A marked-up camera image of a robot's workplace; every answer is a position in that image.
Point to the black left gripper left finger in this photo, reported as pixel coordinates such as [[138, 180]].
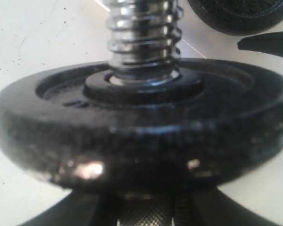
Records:
[[80, 209]]

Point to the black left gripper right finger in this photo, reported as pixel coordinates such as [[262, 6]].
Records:
[[211, 207]]

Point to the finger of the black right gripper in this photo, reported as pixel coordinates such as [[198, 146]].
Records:
[[269, 43]]

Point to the black weight plate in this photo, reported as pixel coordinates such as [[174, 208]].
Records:
[[239, 17]]

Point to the chrome threaded dumbbell bar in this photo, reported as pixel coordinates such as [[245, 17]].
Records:
[[144, 35]]

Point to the black weight plate far end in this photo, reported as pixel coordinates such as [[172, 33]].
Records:
[[71, 127]]

